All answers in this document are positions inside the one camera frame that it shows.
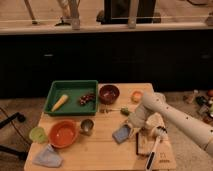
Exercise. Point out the blue sponge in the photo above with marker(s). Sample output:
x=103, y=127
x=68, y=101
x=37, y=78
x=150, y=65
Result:
x=121, y=134

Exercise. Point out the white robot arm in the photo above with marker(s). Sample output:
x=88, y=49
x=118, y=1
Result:
x=198, y=131

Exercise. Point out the dark red small bowl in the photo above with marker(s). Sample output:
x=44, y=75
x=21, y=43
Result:
x=108, y=94

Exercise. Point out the orange red bowl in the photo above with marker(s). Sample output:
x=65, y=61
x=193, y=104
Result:
x=63, y=133

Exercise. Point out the dark red grapes toy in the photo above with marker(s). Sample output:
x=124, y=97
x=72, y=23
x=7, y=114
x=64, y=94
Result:
x=86, y=98

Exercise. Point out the small orange cup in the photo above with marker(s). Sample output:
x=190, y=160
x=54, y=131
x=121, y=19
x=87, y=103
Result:
x=136, y=96

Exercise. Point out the green plastic tray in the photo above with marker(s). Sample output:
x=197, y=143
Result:
x=74, y=89

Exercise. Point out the small metal cup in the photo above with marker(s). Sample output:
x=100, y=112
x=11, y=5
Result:
x=87, y=127

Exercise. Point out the yellow corn toy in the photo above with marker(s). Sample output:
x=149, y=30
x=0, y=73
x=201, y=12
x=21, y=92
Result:
x=60, y=102

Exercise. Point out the white dish brush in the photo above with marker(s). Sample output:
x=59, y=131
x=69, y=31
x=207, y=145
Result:
x=159, y=134

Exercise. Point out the light green plastic cup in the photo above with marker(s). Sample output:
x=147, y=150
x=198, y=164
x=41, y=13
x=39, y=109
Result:
x=38, y=135

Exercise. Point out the light blue cloth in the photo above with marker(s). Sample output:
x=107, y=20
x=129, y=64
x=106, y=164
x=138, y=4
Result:
x=48, y=157

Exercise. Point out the black stand legs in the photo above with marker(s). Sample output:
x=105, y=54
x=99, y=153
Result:
x=11, y=131

